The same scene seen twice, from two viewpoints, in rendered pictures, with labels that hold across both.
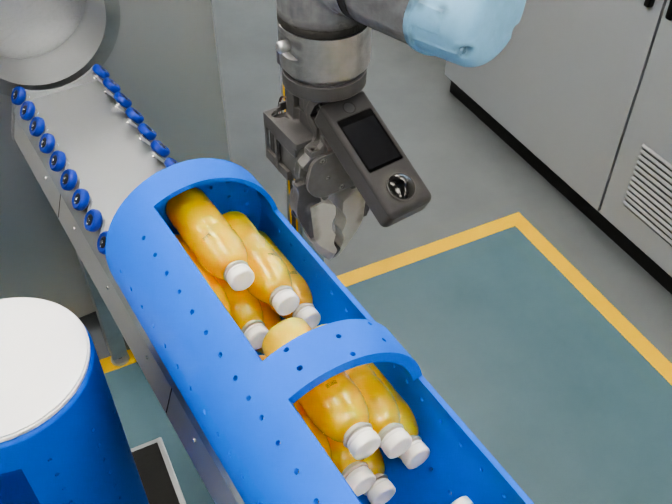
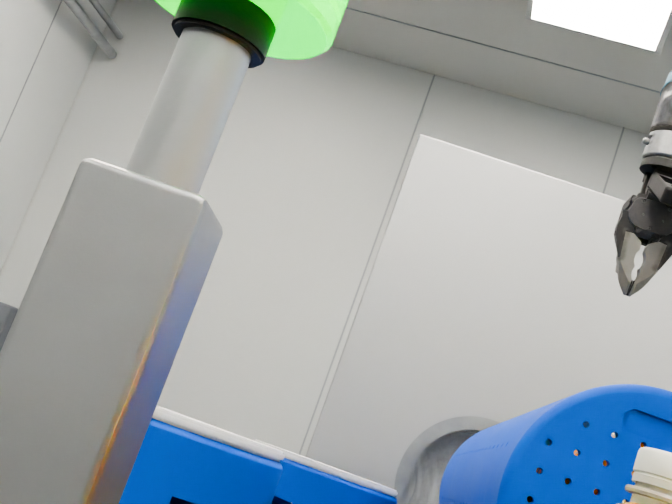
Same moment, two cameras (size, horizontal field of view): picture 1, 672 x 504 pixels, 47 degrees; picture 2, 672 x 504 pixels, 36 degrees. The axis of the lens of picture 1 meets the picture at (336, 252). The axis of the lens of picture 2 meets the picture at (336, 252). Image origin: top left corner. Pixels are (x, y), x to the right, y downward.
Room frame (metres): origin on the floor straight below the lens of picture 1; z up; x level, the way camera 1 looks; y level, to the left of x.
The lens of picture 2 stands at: (-0.88, -0.57, 1.04)
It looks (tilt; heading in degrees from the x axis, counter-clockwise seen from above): 11 degrees up; 38
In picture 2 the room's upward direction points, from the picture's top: 20 degrees clockwise
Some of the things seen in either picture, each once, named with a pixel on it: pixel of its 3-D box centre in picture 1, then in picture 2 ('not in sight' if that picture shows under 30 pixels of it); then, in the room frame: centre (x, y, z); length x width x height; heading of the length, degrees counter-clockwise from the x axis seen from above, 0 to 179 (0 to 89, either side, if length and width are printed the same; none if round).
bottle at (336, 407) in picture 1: (319, 384); not in sight; (0.58, 0.02, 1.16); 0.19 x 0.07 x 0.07; 32
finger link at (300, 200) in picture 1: (314, 196); (631, 232); (0.54, 0.02, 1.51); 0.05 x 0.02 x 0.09; 122
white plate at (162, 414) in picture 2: not in sight; (169, 416); (0.01, 0.26, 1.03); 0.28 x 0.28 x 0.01
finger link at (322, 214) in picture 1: (309, 218); (622, 265); (0.56, 0.03, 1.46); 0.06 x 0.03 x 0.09; 32
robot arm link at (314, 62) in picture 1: (321, 44); (667, 153); (0.56, 0.01, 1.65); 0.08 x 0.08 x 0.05
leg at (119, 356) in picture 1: (99, 293); not in sight; (1.52, 0.69, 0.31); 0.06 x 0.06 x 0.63; 32
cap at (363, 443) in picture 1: (363, 442); not in sight; (0.50, -0.03, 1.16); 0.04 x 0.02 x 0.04; 122
